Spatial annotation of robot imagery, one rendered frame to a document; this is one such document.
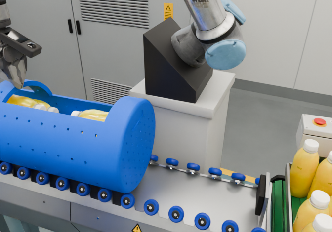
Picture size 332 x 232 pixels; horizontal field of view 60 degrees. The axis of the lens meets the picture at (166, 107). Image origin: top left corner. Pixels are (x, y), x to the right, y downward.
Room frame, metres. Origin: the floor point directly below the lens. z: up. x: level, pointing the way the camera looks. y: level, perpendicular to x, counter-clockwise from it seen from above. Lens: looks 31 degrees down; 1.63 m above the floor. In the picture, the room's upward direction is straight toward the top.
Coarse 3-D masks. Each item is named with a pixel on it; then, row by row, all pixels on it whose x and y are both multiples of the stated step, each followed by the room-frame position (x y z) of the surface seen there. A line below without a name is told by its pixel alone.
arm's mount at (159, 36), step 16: (160, 32) 0.99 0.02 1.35; (144, 48) 0.90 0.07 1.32; (160, 48) 0.90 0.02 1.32; (144, 64) 0.91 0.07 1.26; (160, 64) 0.88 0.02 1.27; (176, 64) 0.89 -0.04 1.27; (160, 80) 0.88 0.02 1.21; (176, 80) 0.86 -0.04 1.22; (192, 80) 0.88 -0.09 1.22; (208, 80) 1.01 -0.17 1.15; (160, 96) 0.88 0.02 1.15; (176, 96) 0.86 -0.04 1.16; (192, 96) 0.84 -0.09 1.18
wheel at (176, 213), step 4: (172, 208) 0.55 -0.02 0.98; (176, 208) 0.55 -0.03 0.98; (180, 208) 0.55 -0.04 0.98; (168, 212) 0.54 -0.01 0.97; (172, 212) 0.54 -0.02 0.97; (176, 212) 0.54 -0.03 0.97; (180, 212) 0.54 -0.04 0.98; (168, 216) 0.54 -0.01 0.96; (172, 216) 0.53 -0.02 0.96; (176, 216) 0.53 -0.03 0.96; (180, 216) 0.53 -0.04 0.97; (172, 220) 0.53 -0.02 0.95; (176, 220) 0.53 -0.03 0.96; (180, 220) 0.52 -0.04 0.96
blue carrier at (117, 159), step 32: (0, 96) 0.76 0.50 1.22; (32, 96) 0.97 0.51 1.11; (64, 96) 0.92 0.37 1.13; (128, 96) 0.76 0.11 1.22; (0, 128) 0.68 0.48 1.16; (32, 128) 0.66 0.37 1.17; (64, 128) 0.64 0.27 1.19; (96, 128) 0.62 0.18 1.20; (128, 128) 0.62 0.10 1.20; (0, 160) 0.72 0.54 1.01; (32, 160) 0.64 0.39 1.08; (64, 160) 0.60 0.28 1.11; (96, 160) 0.57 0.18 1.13; (128, 160) 0.61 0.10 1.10; (128, 192) 0.60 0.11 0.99
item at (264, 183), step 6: (264, 180) 0.59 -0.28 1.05; (258, 186) 0.59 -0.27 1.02; (264, 186) 0.57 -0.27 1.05; (258, 192) 0.56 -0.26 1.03; (264, 192) 0.55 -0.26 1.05; (258, 198) 0.53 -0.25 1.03; (264, 198) 0.53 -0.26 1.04; (258, 204) 0.53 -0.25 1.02; (264, 204) 0.52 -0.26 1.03; (258, 210) 0.53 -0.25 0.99; (264, 210) 0.52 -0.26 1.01; (258, 216) 0.55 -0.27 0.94; (258, 222) 0.53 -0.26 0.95
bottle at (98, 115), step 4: (80, 112) 0.74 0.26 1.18; (84, 112) 0.73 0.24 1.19; (88, 112) 0.72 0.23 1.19; (92, 112) 0.72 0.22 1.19; (96, 112) 0.72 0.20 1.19; (100, 112) 0.72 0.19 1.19; (104, 112) 0.72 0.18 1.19; (108, 112) 0.72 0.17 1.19; (80, 116) 0.72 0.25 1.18; (84, 116) 0.71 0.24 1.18; (88, 116) 0.71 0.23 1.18; (92, 116) 0.70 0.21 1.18; (96, 116) 0.70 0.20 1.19; (100, 116) 0.70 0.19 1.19; (104, 116) 0.70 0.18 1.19; (100, 120) 0.69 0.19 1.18; (104, 120) 0.69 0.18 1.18
